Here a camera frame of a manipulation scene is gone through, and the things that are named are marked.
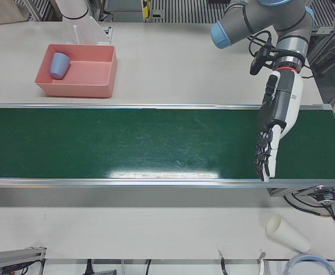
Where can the green conveyor belt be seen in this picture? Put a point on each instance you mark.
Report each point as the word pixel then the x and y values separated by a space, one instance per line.
pixel 127 143

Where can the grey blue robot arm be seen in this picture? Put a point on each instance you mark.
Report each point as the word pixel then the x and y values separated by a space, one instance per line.
pixel 259 17

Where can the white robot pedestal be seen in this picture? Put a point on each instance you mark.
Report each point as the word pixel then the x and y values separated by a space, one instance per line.
pixel 73 8

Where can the pink plastic box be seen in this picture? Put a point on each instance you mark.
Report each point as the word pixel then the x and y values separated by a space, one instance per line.
pixel 78 91

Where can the white paper cup stack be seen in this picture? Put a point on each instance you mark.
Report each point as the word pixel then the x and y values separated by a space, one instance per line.
pixel 288 233

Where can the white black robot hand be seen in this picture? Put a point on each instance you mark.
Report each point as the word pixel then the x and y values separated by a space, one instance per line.
pixel 295 94

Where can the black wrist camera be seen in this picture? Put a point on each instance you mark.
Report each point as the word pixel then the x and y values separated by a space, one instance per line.
pixel 255 64

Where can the aluminium profile bar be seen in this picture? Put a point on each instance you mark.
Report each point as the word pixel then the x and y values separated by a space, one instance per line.
pixel 12 255

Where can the blue plastic cup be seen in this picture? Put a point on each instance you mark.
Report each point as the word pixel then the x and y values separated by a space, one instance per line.
pixel 59 66

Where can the brown fabric cover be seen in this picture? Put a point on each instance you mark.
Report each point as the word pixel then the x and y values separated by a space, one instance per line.
pixel 1 11

